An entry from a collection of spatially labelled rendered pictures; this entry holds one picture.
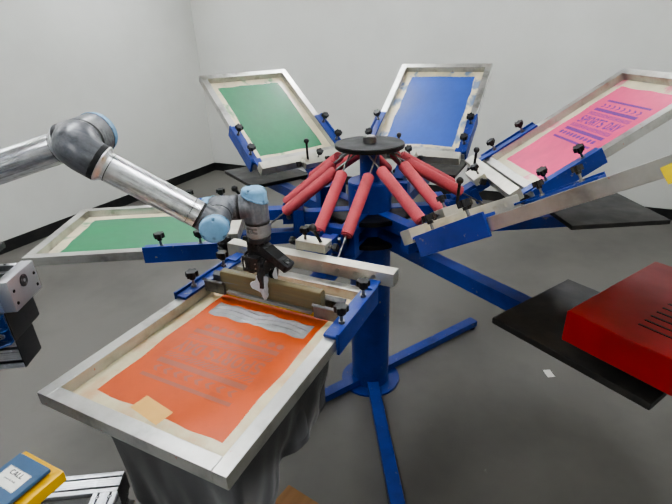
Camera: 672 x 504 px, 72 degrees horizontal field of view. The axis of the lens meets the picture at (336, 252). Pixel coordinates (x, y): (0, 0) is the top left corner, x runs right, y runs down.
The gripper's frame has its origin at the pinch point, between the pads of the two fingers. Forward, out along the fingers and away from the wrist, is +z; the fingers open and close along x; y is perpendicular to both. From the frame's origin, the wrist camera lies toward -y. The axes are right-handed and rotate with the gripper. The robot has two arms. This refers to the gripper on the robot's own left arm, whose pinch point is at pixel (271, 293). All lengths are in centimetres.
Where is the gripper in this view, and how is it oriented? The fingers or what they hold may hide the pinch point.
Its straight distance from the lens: 151.7
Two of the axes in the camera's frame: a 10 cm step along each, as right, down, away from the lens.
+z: 0.3, 9.0, 4.3
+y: -9.0, -1.6, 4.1
